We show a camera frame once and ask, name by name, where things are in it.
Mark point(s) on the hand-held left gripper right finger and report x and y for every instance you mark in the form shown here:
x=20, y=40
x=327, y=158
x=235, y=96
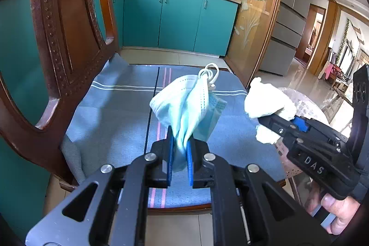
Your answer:
x=190, y=161

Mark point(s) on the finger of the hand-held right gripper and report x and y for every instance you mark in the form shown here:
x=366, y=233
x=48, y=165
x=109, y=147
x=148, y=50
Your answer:
x=274, y=125
x=301, y=124

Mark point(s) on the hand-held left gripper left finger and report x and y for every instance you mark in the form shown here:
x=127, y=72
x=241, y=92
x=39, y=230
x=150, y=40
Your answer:
x=170, y=153

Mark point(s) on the white tissue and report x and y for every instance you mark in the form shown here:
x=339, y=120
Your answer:
x=265, y=102

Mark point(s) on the blue face mask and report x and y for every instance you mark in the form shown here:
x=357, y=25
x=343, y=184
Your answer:
x=184, y=107

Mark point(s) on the person's right hand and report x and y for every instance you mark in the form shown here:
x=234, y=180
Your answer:
x=341, y=213

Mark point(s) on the pink cloth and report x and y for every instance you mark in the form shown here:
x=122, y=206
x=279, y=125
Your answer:
x=329, y=69

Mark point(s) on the blue striped seat cloth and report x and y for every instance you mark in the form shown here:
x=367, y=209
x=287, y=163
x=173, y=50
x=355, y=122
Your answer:
x=115, y=119

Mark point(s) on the grey refrigerator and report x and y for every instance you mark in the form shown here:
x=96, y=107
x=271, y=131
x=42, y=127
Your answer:
x=288, y=41

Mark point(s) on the wooden framed glass door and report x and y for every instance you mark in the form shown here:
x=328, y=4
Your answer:
x=253, y=32

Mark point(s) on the green garland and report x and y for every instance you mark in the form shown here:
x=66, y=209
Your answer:
x=344, y=38

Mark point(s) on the teal kitchen base cabinets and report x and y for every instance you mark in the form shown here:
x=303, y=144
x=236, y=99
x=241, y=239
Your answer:
x=178, y=21

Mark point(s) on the brown wooden chair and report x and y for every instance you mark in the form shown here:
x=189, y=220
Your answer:
x=57, y=32

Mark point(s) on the teal side cabinet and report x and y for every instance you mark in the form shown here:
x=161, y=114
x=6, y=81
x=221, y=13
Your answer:
x=17, y=47

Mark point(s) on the wooden doorway frame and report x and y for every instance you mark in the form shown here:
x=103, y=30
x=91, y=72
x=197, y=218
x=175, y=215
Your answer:
x=331, y=32

